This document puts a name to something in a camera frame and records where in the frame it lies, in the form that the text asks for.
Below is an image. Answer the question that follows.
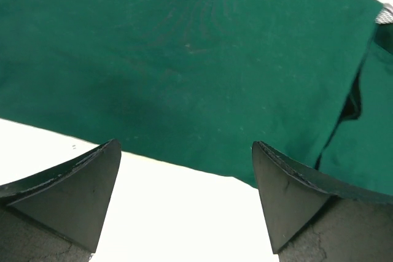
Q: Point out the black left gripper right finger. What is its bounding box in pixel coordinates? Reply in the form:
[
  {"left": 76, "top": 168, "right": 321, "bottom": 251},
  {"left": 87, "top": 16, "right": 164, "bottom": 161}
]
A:
[{"left": 252, "top": 141, "right": 392, "bottom": 262}]

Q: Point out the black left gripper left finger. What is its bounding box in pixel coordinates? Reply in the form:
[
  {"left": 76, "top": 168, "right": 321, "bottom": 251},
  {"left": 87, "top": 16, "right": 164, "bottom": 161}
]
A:
[{"left": 1, "top": 139, "right": 121, "bottom": 261}]

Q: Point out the dark green surgical cloth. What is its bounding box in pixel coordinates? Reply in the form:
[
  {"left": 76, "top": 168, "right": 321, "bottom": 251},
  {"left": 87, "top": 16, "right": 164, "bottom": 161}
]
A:
[{"left": 1, "top": 0, "right": 392, "bottom": 195}]

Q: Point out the steel wire mesh tray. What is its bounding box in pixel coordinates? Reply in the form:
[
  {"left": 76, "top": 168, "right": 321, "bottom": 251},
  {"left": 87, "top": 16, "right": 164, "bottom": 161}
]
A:
[{"left": 375, "top": 3, "right": 393, "bottom": 25}]

